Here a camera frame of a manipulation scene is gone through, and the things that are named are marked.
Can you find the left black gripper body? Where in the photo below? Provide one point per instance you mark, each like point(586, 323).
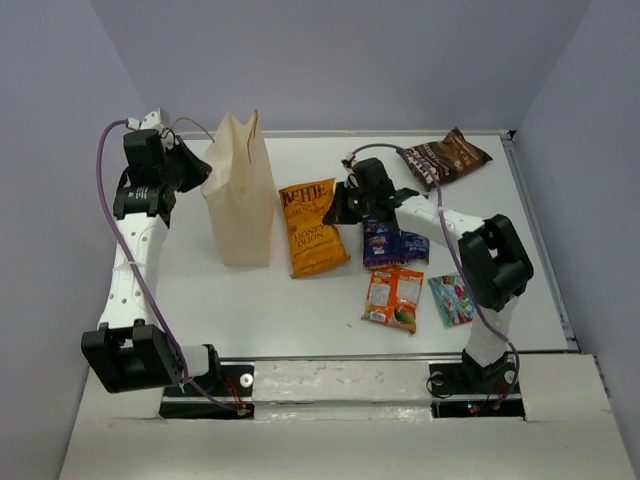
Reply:
point(166, 172)

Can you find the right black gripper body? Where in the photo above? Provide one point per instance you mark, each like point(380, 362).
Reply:
point(367, 202)

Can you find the blue purple candy bag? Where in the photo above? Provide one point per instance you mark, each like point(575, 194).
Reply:
point(385, 247)

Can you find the orange Kettle chips bag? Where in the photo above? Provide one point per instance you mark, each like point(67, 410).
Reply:
point(314, 247)

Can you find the cream paper bag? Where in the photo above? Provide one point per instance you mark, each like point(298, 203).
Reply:
point(240, 193)

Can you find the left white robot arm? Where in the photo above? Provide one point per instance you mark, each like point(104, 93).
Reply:
point(132, 347)

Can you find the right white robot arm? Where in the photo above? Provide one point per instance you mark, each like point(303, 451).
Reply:
point(488, 254)

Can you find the brown Kettle chips bag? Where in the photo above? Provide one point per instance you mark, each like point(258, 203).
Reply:
point(445, 161)

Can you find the orange candy bag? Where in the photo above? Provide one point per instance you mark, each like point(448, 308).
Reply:
point(392, 298)

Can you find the teal Fox's candy bag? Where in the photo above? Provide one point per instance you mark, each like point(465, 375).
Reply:
point(452, 299)

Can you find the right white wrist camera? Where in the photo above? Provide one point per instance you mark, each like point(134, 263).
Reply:
point(348, 164)

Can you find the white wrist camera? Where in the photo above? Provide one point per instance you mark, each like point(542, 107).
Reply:
point(348, 164)
point(154, 120)

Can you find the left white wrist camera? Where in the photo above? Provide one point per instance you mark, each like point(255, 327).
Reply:
point(154, 120)

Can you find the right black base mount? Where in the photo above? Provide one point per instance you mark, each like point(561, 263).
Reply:
point(454, 397)

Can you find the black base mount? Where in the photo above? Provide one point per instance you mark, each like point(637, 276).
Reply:
point(454, 397)
point(228, 398)

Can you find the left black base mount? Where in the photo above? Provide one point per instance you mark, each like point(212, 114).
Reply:
point(228, 398)

